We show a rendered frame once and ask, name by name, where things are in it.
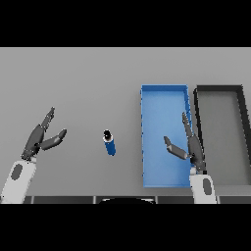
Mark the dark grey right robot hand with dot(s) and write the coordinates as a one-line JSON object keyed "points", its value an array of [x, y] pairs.
{"points": [[195, 148]]}

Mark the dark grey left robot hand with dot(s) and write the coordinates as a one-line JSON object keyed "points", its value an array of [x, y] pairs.
{"points": [[35, 140]]}

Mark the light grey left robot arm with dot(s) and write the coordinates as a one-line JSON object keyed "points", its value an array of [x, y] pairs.
{"points": [[17, 180]]}

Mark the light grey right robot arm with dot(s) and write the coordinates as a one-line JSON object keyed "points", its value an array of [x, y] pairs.
{"points": [[202, 186]]}

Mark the dark grey bin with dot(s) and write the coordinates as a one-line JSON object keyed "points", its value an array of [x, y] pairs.
{"points": [[222, 137]]}

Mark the blue bin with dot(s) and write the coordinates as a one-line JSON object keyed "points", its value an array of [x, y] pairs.
{"points": [[165, 137]]}

